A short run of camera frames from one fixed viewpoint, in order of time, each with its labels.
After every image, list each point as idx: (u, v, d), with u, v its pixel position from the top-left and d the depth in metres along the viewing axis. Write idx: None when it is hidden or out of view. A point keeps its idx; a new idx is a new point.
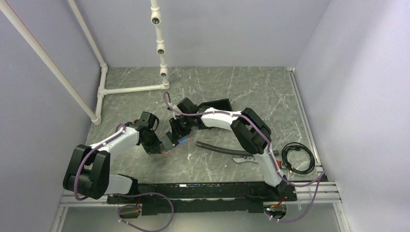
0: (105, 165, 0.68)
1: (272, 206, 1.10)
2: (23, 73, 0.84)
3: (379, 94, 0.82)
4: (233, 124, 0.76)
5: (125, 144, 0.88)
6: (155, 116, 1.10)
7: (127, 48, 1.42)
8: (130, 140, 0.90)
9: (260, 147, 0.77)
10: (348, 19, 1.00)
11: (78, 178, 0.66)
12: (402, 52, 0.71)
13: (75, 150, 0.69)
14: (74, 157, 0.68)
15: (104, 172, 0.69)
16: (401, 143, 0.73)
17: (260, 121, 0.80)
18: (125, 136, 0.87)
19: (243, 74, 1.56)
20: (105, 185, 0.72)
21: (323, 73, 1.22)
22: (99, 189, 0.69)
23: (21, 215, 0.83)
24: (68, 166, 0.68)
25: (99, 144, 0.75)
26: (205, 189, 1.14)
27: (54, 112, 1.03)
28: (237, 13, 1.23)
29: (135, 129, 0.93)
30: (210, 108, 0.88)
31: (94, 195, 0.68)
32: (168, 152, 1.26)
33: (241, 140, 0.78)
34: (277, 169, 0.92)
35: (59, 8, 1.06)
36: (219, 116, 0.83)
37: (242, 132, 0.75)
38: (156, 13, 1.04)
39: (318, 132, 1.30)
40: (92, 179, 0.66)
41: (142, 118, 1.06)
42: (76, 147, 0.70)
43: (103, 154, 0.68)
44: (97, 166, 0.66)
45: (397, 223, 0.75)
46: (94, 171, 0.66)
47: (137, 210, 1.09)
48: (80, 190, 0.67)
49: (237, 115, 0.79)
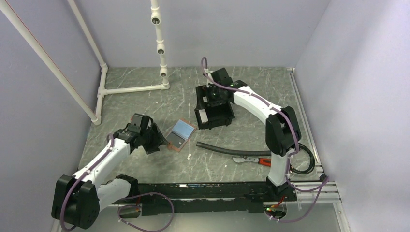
0: (91, 196, 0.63)
1: (272, 206, 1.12)
2: (23, 73, 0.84)
3: (379, 94, 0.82)
4: (269, 119, 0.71)
5: (115, 161, 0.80)
6: (147, 118, 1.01)
7: (127, 48, 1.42)
8: (120, 156, 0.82)
9: (284, 149, 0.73)
10: (348, 19, 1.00)
11: (64, 212, 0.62)
12: (402, 52, 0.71)
13: (57, 182, 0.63)
14: (57, 189, 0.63)
15: (91, 202, 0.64)
16: (401, 143, 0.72)
17: (296, 125, 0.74)
18: (113, 153, 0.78)
19: (243, 74, 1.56)
20: (95, 211, 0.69)
21: (323, 73, 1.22)
22: (89, 217, 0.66)
23: (21, 215, 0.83)
24: (54, 198, 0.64)
25: (83, 173, 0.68)
26: (205, 189, 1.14)
27: (54, 112, 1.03)
28: (237, 13, 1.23)
29: (124, 141, 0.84)
30: (247, 89, 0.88)
31: (83, 225, 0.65)
32: (181, 147, 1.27)
33: (270, 137, 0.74)
34: (286, 173, 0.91)
35: (58, 8, 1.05)
36: (254, 99, 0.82)
37: (276, 130, 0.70)
38: (156, 13, 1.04)
39: (318, 132, 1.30)
40: (79, 211, 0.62)
41: (134, 122, 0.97)
42: (59, 178, 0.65)
43: (88, 186, 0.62)
44: (82, 200, 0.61)
45: (397, 224, 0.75)
46: (80, 204, 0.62)
47: (137, 210, 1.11)
48: (69, 220, 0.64)
49: (276, 109, 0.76)
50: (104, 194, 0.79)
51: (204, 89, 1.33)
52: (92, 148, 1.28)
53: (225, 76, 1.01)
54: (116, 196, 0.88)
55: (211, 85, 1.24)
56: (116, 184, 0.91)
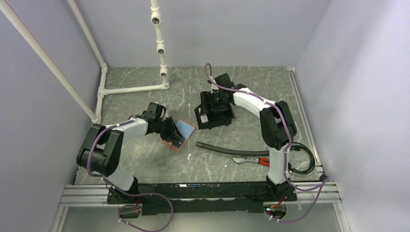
0: (118, 142, 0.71)
1: (272, 206, 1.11)
2: (23, 74, 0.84)
3: (379, 95, 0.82)
4: (263, 111, 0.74)
5: (136, 131, 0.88)
6: (162, 107, 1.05)
7: (127, 48, 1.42)
8: (139, 129, 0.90)
9: (279, 142, 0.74)
10: (347, 20, 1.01)
11: (92, 153, 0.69)
12: (402, 52, 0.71)
13: (91, 127, 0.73)
14: (89, 134, 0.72)
15: (117, 149, 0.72)
16: (401, 143, 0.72)
17: (290, 119, 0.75)
18: (136, 124, 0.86)
19: (243, 74, 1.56)
20: (116, 164, 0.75)
21: (323, 73, 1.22)
22: (111, 166, 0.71)
23: (21, 215, 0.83)
24: (83, 142, 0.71)
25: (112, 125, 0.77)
26: (205, 189, 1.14)
27: (54, 113, 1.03)
28: (237, 13, 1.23)
29: (143, 121, 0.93)
30: (246, 89, 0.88)
31: (106, 171, 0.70)
32: (181, 147, 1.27)
33: (264, 130, 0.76)
34: (285, 170, 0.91)
35: (59, 8, 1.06)
36: (251, 98, 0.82)
37: (269, 122, 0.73)
38: (156, 13, 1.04)
39: (318, 132, 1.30)
40: (105, 154, 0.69)
41: (150, 109, 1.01)
42: (91, 124, 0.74)
43: (117, 132, 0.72)
44: (111, 142, 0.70)
45: (397, 223, 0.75)
46: (107, 147, 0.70)
47: (137, 210, 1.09)
48: (93, 165, 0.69)
49: (270, 104, 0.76)
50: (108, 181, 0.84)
51: (209, 94, 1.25)
52: None
53: (227, 81, 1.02)
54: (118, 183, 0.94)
55: (213, 92, 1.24)
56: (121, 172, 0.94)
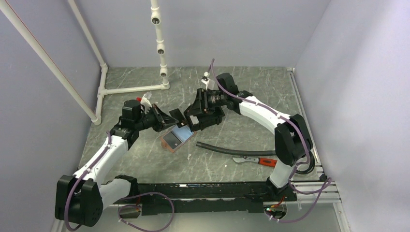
0: (94, 195, 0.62)
1: (272, 206, 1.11)
2: (23, 74, 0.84)
3: (380, 95, 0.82)
4: (278, 128, 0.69)
5: (114, 158, 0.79)
6: (138, 105, 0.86)
7: (127, 48, 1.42)
8: (118, 152, 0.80)
9: (295, 159, 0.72)
10: (347, 20, 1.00)
11: (68, 211, 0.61)
12: (403, 52, 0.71)
13: (58, 182, 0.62)
14: (58, 191, 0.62)
15: (95, 199, 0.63)
16: (401, 143, 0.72)
17: (306, 134, 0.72)
18: (112, 151, 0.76)
19: (243, 74, 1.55)
20: (100, 208, 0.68)
21: (323, 73, 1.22)
22: (94, 215, 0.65)
23: (21, 216, 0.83)
24: (56, 199, 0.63)
25: (83, 172, 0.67)
26: (205, 189, 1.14)
27: (54, 112, 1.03)
28: (237, 12, 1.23)
29: (122, 138, 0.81)
30: (253, 98, 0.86)
31: (88, 224, 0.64)
32: (176, 149, 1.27)
33: (279, 146, 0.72)
34: (290, 177, 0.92)
35: (58, 8, 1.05)
36: (261, 109, 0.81)
37: (285, 140, 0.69)
38: (156, 13, 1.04)
39: (318, 131, 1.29)
40: (82, 210, 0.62)
41: (125, 115, 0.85)
42: (59, 178, 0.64)
43: (90, 184, 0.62)
44: (85, 199, 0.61)
45: (397, 224, 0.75)
46: (83, 202, 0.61)
47: (137, 210, 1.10)
48: (74, 220, 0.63)
49: (285, 119, 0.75)
50: (107, 192, 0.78)
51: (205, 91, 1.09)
52: (92, 148, 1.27)
53: (231, 85, 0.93)
54: (119, 193, 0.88)
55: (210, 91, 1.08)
56: (117, 183, 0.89)
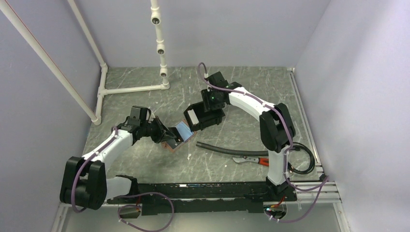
0: (100, 177, 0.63)
1: (272, 206, 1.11)
2: (23, 74, 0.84)
3: (379, 95, 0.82)
4: (262, 115, 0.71)
5: (119, 149, 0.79)
6: (147, 109, 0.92)
7: (127, 48, 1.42)
8: (124, 143, 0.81)
9: (279, 145, 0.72)
10: (347, 20, 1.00)
11: (74, 192, 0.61)
12: (402, 52, 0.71)
13: (66, 163, 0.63)
14: (65, 171, 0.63)
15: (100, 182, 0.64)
16: (400, 142, 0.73)
17: (289, 122, 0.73)
18: (119, 140, 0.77)
19: (243, 74, 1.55)
20: (104, 193, 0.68)
21: (323, 73, 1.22)
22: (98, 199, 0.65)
23: (21, 216, 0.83)
24: (63, 180, 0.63)
25: (91, 154, 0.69)
26: (205, 189, 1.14)
27: (54, 112, 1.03)
28: (237, 12, 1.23)
29: (127, 132, 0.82)
30: (241, 88, 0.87)
31: (93, 208, 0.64)
32: (176, 149, 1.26)
33: (264, 133, 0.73)
34: (285, 170, 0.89)
35: (59, 8, 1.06)
36: (249, 99, 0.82)
37: (269, 126, 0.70)
38: (156, 13, 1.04)
39: (318, 131, 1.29)
40: (88, 191, 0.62)
41: (133, 115, 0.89)
42: (67, 159, 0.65)
43: (97, 166, 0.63)
44: (92, 180, 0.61)
45: (397, 223, 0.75)
46: (89, 184, 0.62)
47: (137, 210, 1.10)
48: (78, 203, 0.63)
49: (270, 107, 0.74)
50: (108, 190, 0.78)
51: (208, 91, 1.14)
52: (92, 148, 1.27)
53: (220, 79, 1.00)
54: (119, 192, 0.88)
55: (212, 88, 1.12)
56: (119, 180, 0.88)
